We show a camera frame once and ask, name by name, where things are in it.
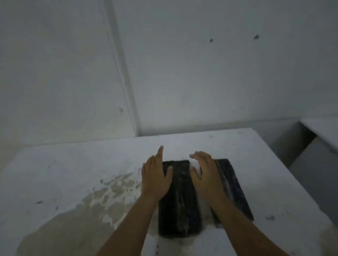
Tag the person's left hand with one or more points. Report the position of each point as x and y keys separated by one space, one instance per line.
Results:
x=154 y=179

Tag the person's right hand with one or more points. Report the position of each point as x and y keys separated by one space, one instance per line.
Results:
x=210 y=179

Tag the black package torn white label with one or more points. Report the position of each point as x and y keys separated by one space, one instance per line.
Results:
x=237 y=195

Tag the black package rectangular white label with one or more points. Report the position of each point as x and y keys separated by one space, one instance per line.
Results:
x=182 y=211

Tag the person's left forearm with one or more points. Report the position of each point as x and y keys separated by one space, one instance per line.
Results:
x=132 y=226

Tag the person's right forearm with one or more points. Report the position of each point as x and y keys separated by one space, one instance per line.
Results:
x=243 y=232

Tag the white side table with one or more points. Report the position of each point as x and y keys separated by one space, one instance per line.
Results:
x=317 y=168

